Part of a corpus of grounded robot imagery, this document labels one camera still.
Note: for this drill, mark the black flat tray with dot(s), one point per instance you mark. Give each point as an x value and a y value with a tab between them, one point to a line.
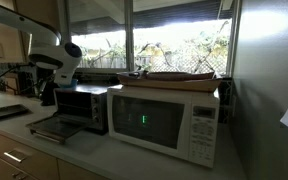
12	110

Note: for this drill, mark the wooden tray stack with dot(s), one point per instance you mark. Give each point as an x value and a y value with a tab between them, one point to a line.
205	82

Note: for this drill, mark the silver toaster oven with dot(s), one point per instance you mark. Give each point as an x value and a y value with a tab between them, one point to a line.
81	108

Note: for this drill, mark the silver drawer handle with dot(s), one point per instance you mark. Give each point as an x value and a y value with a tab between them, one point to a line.
13	157

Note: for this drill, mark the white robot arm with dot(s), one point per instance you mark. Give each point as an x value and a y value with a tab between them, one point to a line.
45	49

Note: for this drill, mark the blue plastic bowl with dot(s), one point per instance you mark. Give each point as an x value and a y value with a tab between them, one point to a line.
73	84

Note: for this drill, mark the white microwave oven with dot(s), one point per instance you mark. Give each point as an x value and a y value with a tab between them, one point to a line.
182	124

